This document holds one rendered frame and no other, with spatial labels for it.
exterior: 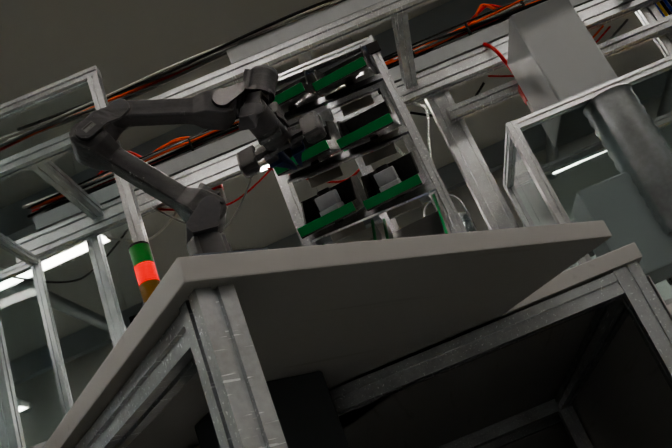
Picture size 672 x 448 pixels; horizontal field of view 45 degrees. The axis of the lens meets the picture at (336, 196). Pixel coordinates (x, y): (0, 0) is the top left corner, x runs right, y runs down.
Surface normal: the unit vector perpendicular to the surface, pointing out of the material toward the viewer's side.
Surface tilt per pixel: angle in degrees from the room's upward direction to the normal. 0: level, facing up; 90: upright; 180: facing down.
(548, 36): 90
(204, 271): 90
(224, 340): 90
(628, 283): 90
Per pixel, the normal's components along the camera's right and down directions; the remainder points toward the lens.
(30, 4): 0.35, 0.84
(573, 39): -0.16, -0.39
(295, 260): 0.48, -0.54
